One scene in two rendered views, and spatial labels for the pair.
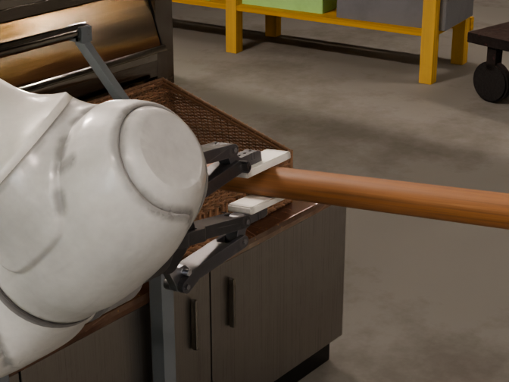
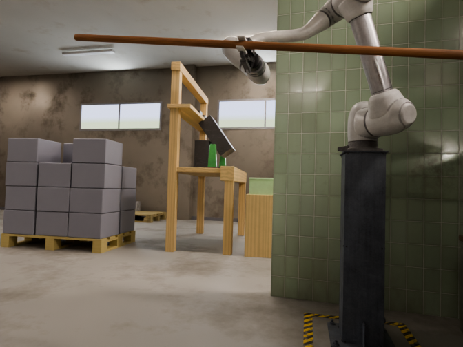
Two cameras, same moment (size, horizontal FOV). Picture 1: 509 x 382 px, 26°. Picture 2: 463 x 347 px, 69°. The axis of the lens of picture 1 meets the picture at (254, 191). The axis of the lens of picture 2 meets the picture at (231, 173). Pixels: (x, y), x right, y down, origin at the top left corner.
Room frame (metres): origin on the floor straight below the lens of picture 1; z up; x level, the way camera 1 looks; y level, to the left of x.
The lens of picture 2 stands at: (2.21, -0.52, 0.79)
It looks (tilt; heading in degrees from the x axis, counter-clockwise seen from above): 2 degrees up; 158
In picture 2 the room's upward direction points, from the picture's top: 2 degrees clockwise
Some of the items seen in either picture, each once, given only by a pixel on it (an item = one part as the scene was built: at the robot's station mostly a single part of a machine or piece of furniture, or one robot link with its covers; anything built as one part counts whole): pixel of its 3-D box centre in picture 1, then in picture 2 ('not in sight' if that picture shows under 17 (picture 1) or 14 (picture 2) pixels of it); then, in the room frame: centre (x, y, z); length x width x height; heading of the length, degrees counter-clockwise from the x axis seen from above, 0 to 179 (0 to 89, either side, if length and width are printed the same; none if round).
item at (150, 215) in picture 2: not in sight; (129, 211); (-5.65, 0.20, 0.19); 1.45 x 0.96 x 0.39; 56
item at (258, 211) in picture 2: not in sight; (235, 162); (-2.23, 1.30, 1.14); 1.77 x 1.58 x 2.28; 148
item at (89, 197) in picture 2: not in sight; (75, 193); (-2.60, -0.76, 0.65); 1.29 x 0.86 x 1.30; 59
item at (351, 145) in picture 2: not in sight; (358, 147); (0.74, 0.82, 1.03); 0.22 x 0.18 x 0.06; 56
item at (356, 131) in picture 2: not in sight; (364, 122); (0.76, 0.83, 1.17); 0.18 x 0.16 x 0.22; 177
